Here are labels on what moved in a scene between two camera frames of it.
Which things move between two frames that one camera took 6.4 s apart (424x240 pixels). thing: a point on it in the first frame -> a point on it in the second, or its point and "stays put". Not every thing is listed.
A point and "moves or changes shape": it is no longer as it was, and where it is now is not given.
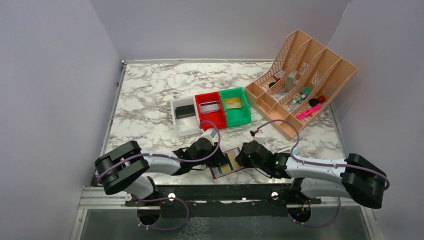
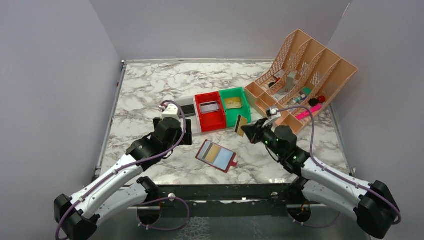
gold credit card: [232, 155] -> [241, 121]
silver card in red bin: [209, 107] stays put
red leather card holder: [231, 166] moves or changes shape
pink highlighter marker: [315, 108] stays put
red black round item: [314, 102] stays put
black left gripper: [216, 157] -> [187, 131]
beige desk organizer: [300, 79] stays put
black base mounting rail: [224, 200] stays put
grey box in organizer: [289, 83] stays put
